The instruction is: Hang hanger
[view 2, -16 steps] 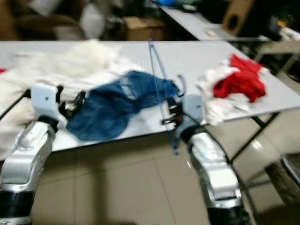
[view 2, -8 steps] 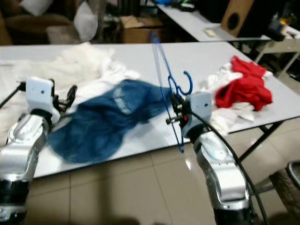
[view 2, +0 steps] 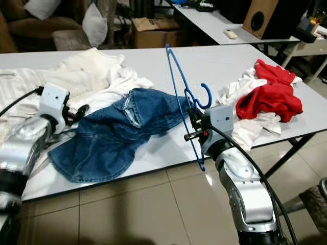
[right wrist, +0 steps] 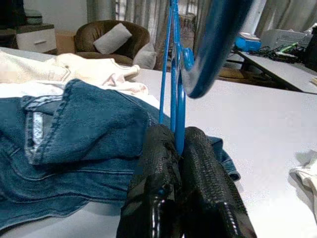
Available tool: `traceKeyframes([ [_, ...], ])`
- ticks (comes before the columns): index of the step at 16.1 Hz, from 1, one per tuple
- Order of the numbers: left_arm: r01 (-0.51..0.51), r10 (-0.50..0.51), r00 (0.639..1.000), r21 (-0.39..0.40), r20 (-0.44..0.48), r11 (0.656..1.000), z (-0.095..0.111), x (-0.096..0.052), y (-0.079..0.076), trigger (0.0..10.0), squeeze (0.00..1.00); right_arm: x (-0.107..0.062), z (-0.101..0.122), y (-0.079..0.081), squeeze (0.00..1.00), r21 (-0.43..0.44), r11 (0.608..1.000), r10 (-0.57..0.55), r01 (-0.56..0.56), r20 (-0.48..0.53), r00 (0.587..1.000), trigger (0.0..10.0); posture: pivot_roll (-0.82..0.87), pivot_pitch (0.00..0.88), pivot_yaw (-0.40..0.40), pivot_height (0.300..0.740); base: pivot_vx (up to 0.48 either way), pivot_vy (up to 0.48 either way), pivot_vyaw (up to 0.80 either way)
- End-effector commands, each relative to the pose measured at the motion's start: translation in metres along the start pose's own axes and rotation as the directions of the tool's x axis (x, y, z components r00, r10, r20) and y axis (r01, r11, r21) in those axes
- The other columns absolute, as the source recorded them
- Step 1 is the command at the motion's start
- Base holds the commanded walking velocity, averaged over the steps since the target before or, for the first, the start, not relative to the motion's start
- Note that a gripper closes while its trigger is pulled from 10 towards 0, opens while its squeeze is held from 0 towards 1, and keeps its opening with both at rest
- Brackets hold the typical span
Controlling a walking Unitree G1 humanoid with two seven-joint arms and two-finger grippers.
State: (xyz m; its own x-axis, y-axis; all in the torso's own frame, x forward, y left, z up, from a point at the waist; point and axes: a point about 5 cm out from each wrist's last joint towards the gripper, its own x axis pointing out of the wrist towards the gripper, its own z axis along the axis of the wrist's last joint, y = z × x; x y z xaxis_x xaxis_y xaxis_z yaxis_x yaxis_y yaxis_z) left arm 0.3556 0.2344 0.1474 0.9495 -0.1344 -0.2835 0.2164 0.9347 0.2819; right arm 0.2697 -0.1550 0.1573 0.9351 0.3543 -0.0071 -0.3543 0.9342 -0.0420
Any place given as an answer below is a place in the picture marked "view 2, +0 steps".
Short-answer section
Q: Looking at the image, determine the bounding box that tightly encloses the blue denim garment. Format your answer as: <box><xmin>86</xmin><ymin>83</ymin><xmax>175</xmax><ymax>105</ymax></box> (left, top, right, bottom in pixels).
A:
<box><xmin>49</xmin><ymin>88</ymin><xmax>190</xmax><ymax>183</ymax></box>

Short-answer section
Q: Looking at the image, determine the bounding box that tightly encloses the red garment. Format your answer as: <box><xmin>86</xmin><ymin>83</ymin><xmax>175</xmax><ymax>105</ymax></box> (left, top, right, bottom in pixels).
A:
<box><xmin>235</xmin><ymin>59</ymin><xmax>303</xmax><ymax>123</ymax></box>

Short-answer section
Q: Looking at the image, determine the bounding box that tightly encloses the black table leg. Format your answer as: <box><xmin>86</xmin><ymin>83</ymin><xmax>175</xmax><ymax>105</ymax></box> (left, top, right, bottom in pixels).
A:
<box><xmin>266</xmin><ymin>134</ymin><xmax>327</xmax><ymax>180</ymax></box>

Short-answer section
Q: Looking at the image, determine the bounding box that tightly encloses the wooden speaker box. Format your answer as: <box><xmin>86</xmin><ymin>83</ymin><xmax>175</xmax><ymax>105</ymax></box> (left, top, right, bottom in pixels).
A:
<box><xmin>243</xmin><ymin>0</ymin><xmax>312</xmax><ymax>41</ymax></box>

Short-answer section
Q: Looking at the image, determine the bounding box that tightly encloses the blue wire hanger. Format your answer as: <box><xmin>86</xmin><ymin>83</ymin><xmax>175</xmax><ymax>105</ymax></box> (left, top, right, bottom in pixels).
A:
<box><xmin>165</xmin><ymin>43</ymin><xmax>213</xmax><ymax>172</ymax></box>

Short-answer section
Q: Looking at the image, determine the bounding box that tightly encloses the grey fuzzy cushion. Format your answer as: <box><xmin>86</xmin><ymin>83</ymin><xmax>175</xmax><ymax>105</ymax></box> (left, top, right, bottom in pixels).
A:
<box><xmin>53</xmin><ymin>29</ymin><xmax>94</xmax><ymax>52</ymax></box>

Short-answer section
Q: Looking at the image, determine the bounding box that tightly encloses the brown cardboard box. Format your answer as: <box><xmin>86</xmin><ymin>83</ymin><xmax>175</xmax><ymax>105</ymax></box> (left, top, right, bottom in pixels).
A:
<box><xmin>131</xmin><ymin>18</ymin><xmax>179</xmax><ymax>49</ymax></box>

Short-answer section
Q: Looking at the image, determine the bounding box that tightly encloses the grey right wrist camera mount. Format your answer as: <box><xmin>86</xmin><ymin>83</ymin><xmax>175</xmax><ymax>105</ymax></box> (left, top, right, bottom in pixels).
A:
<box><xmin>202</xmin><ymin>105</ymin><xmax>234</xmax><ymax>154</ymax></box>

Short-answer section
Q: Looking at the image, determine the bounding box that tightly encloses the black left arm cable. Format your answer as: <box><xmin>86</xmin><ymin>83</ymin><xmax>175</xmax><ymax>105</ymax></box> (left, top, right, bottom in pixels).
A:
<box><xmin>0</xmin><ymin>87</ymin><xmax>42</xmax><ymax>117</ymax></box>

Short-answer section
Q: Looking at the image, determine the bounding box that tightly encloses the white pillow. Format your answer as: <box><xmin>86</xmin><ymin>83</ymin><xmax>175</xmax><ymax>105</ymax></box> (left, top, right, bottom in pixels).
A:
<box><xmin>25</xmin><ymin>0</ymin><xmax>62</xmax><ymax>21</ymax></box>

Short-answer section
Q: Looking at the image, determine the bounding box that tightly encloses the light grey pillow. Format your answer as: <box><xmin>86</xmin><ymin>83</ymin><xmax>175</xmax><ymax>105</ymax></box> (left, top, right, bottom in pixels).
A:
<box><xmin>82</xmin><ymin>4</ymin><xmax>109</xmax><ymax>49</ymax></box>

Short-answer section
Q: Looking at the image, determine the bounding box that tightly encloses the brown sofa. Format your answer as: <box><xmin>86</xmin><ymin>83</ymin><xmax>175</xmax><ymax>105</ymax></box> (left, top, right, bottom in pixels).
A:
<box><xmin>0</xmin><ymin>0</ymin><xmax>98</xmax><ymax>54</ymax></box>

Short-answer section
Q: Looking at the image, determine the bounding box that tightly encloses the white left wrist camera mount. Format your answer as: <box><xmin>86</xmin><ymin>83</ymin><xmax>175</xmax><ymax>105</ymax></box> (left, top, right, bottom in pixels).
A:
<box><xmin>38</xmin><ymin>83</ymin><xmax>69</xmax><ymax>134</ymax></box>

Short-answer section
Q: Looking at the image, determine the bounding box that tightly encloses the cream plain garment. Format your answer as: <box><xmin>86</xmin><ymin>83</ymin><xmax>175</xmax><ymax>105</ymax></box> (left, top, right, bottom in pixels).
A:
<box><xmin>59</xmin><ymin>47</ymin><xmax>126</xmax><ymax>82</ymax></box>

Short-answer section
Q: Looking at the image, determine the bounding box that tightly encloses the white remote control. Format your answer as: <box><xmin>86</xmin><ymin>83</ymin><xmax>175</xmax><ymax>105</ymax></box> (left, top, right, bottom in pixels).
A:
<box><xmin>224</xmin><ymin>29</ymin><xmax>239</xmax><ymax>40</ymax></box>

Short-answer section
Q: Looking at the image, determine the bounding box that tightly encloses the white crumpled garment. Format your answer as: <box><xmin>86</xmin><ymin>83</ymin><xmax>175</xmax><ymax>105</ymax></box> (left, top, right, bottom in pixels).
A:
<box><xmin>217</xmin><ymin>66</ymin><xmax>303</xmax><ymax>151</ymax></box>

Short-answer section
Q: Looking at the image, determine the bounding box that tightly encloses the grey patterned curtain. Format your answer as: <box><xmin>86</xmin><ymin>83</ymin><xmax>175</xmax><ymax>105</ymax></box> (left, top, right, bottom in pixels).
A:
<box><xmin>97</xmin><ymin>0</ymin><xmax>119</xmax><ymax>31</ymax></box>

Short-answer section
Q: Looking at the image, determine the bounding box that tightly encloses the cream seamed garment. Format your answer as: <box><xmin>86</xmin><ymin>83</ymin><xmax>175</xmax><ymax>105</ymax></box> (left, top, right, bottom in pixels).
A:
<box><xmin>0</xmin><ymin>68</ymin><xmax>108</xmax><ymax>114</ymax></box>

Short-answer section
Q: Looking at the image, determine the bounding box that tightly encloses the narrow white table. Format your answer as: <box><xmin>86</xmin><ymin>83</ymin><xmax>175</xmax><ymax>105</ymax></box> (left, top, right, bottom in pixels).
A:
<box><xmin>163</xmin><ymin>0</ymin><xmax>303</xmax><ymax>57</ymax></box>

